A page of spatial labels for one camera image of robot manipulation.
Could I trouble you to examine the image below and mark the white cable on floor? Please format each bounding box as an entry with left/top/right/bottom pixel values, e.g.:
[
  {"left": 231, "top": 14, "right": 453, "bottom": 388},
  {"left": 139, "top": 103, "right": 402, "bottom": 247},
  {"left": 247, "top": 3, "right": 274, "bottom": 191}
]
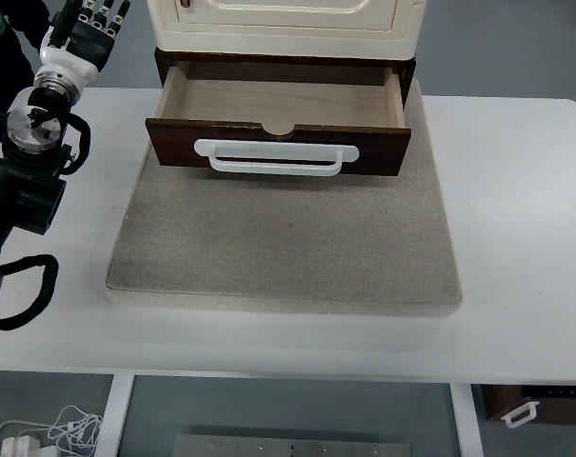
[{"left": 0, "top": 405, "right": 104, "bottom": 457}]

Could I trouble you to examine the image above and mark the dark wood drawer white handle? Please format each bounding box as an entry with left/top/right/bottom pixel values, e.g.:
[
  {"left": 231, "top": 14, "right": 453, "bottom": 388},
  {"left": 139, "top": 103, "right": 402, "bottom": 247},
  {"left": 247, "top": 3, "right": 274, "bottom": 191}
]
[{"left": 146, "top": 62, "right": 411, "bottom": 176}]

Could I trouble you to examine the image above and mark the dark wood cabinet base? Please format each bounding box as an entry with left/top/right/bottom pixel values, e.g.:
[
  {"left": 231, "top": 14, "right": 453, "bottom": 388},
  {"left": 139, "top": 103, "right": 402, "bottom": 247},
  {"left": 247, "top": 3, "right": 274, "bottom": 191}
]
[{"left": 154, "top": 48, "right": 416, "bottom": 101}]

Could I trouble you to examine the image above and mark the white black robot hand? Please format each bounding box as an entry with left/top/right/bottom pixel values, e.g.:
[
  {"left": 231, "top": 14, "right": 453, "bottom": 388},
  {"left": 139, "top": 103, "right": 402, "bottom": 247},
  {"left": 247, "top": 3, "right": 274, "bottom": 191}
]
[{"left": 33, "top": 1, "right": 130, "bottom": 104}]

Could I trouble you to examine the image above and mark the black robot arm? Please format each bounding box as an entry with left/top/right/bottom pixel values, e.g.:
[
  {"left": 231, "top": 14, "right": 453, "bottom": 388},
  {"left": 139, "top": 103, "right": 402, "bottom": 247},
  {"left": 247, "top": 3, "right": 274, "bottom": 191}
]
[{"left": 0, "top": 87, "right": 91, "bottom": 252}]

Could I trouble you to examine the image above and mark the beige fabric pad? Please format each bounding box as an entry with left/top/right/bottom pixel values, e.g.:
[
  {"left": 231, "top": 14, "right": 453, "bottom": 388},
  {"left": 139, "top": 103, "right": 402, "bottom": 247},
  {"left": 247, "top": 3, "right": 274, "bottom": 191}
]
[{"left": 106, "top": 84, "right": 463, "bottom": 316}]

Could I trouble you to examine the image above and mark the white right table leg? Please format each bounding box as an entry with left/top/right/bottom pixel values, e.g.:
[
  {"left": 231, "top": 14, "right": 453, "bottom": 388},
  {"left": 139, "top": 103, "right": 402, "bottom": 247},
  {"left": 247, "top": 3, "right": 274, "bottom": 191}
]
[{"left": 449, "top": 384, "right": 484, "bottom": 457}]

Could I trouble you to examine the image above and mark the white left table leg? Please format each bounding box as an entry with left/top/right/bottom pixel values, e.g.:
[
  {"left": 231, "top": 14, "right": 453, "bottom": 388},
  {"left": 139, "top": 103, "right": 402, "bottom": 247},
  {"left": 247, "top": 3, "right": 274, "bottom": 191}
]
[{"left": 94, "top": 374, "right": 135, "bottom": 457}]

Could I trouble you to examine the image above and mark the white power adapter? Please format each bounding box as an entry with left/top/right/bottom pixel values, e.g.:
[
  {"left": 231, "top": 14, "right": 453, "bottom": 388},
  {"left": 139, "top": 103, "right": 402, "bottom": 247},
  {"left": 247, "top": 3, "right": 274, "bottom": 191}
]
[{"left": 0, "top": 435, "right": 40, "bottom": 457}]

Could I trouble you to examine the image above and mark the black sleeved arm cable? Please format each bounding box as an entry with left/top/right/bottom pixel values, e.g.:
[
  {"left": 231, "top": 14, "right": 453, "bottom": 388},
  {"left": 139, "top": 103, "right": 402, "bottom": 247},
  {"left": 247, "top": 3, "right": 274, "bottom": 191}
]
[{"left": 0, "top": 254, "right": 60, "bottom": 331}]

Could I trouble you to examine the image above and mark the spare dark wood drawer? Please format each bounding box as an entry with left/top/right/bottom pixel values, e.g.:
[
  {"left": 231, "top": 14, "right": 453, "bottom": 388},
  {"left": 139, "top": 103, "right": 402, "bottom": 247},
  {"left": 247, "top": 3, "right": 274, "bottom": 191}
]
[{"left": 481, "top": 385, "right": 576, "bottom": 428}]

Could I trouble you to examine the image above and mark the white table leg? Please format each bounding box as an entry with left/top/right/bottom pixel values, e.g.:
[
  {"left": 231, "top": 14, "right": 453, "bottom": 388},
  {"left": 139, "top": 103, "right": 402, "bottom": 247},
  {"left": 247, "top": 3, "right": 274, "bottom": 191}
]
[
  {"left": 449, "top": 384, "right": 484, "bottom": 457},
  {"left": 94, "top": 374, "right": 135, "bottom": 457}
]

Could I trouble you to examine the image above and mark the cream upper cabinet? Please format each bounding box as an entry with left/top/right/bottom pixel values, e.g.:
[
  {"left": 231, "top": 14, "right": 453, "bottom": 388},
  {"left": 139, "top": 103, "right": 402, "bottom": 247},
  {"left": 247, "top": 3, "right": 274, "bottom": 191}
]
[{"left": 148, "top": 0, "right": 427, "bottom": 60}]

